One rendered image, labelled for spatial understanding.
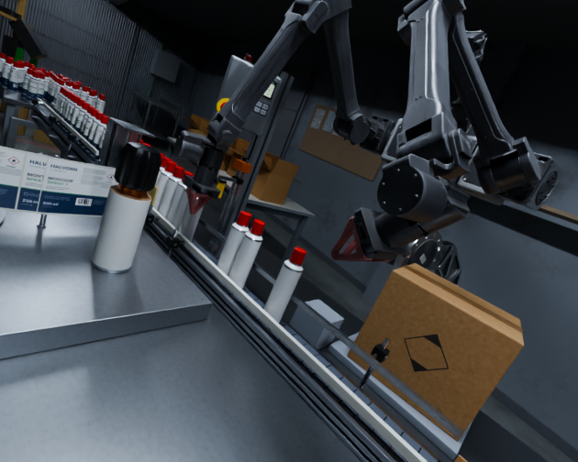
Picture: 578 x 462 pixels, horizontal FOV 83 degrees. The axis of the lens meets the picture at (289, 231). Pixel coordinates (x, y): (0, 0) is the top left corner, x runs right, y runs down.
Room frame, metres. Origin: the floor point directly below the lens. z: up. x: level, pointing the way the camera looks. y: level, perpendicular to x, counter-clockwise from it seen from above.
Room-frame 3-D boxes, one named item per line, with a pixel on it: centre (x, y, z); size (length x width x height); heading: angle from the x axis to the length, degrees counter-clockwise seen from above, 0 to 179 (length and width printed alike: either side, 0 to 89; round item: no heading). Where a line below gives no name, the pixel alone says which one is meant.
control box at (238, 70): (1.11, 0.29, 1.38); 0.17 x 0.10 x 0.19; 108
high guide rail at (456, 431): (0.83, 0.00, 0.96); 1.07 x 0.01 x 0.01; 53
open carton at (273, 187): (2.88, 0.36, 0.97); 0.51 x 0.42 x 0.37; 137
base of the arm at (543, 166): (0.85, -0.46, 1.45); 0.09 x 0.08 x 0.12; 42
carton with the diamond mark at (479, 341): (0.81, -0.46, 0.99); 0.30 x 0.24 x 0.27; 59
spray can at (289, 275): (0.75, -0.04, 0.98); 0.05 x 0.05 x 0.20
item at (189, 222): (1.01, 0.31, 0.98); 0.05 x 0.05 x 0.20
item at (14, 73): (2.54, 2.18, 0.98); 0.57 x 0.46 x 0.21; 143
